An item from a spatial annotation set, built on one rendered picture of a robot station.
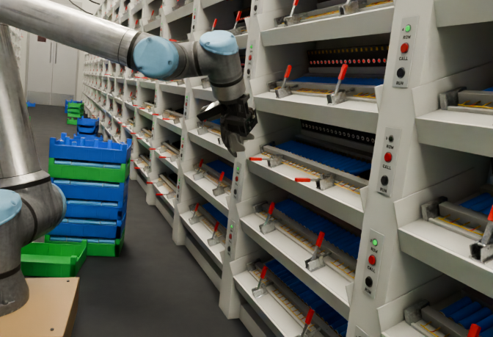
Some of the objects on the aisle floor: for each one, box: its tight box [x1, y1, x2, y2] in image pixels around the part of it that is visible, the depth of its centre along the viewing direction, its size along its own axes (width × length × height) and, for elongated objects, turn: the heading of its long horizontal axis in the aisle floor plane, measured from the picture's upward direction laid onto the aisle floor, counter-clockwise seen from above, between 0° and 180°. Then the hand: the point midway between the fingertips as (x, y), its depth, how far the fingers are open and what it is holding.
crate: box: [44, 225, 125, 257], centre depth 200 cm, size 30×20×8 cm
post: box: [219, 0, 326, 319], centre depth 148 cm, size 20×9×177 cm
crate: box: [21, 239, 87, 278], centre depth 176 cm, size 30×20×8 cm
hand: (235, 149), depth 138 cm, fingers open, 3 cm apart
